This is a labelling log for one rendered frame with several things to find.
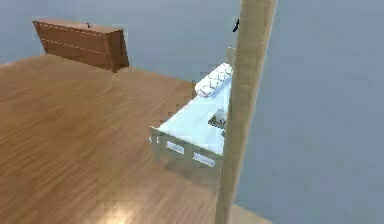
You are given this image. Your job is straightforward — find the pale wooden bed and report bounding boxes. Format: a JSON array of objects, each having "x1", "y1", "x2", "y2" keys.
[{"x1": 148, "y1": 46, "x2": 237, "y2": 174}]

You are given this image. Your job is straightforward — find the white patterned pillow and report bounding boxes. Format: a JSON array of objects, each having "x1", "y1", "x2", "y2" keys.
[{"x1": 194, "y1": 62, "x2": 234, "y2": 99}]

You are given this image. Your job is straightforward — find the beige room door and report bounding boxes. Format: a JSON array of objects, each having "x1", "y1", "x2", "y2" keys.
[{"x1": 214, "y1": 0, "x2": 278, "y2": 224}]

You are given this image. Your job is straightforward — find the brown wooden chest of drawers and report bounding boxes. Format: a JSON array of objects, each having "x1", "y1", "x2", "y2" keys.
[{"x1": 32, "y1": 18, "x2": 130, "y2": 74}]

